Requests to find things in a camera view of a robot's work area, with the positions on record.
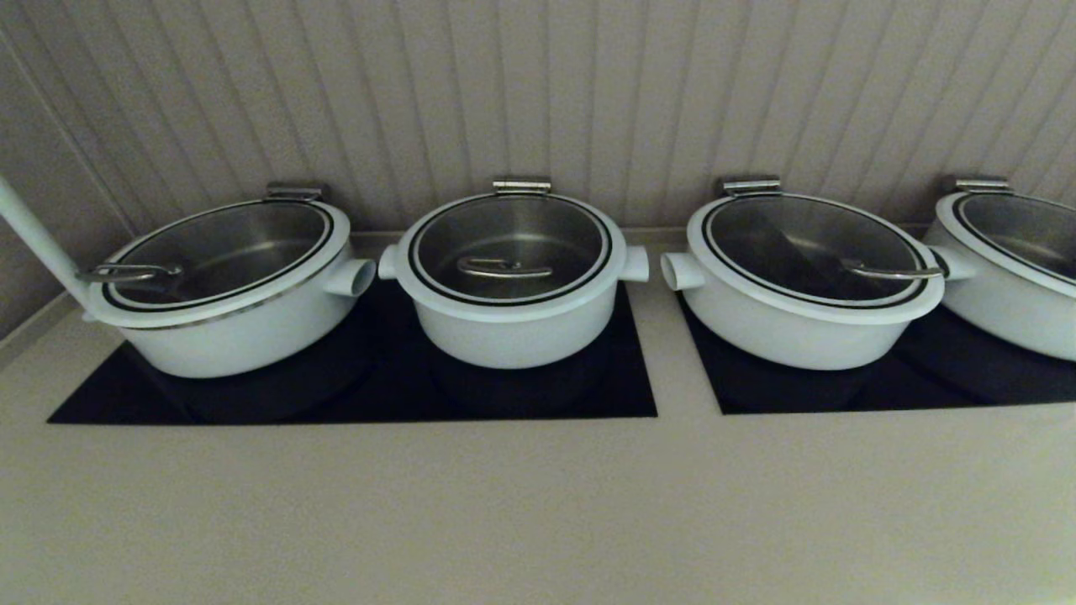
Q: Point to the glass pot lid white rim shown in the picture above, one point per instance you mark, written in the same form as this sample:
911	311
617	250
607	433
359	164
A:
799	244
513	235
235	252

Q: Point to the white cooking pot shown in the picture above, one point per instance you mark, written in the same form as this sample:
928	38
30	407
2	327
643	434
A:
782	340
1009	323
252	344
513	340

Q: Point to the far right white pot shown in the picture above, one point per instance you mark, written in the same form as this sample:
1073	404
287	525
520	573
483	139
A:
1034	231

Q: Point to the black glass cooktop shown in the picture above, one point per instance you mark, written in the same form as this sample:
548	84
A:
622	395
756	391

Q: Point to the white slanted pole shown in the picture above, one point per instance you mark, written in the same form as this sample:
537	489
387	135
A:
34	231

